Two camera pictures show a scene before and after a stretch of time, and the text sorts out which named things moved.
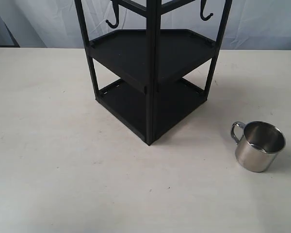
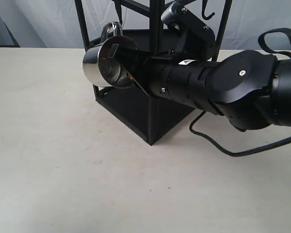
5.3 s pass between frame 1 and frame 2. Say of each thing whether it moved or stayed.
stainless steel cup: moved
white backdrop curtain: stayed
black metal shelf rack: stayed
